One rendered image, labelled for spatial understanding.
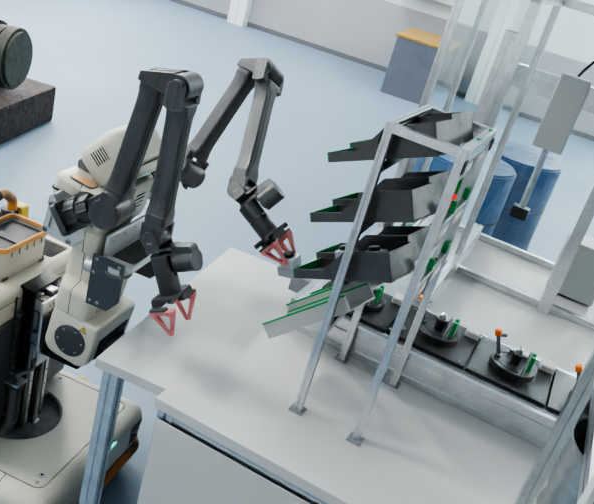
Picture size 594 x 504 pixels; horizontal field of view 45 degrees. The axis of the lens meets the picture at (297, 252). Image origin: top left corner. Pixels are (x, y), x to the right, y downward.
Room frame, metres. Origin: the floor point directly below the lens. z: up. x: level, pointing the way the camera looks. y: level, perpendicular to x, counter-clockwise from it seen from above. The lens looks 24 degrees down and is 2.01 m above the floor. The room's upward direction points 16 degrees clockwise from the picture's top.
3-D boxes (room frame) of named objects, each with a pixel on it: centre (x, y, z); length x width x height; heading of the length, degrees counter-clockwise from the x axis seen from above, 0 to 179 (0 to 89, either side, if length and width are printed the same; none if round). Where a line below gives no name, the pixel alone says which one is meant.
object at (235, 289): (1.92, -0.01, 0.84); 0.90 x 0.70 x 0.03; 168
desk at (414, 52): (11.58, -1.04, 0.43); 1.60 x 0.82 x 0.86; 168
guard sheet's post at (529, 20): (2.23, -0.45, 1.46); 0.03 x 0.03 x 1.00; 72
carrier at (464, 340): (2.01, -0.49, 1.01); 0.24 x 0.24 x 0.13; 72
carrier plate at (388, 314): (2.09, -0.25, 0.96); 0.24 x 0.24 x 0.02; 72
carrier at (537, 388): (1.94, -0.72, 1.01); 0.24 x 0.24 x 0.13; 72
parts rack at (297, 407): (1.71, -0.25, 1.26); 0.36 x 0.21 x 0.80; 162
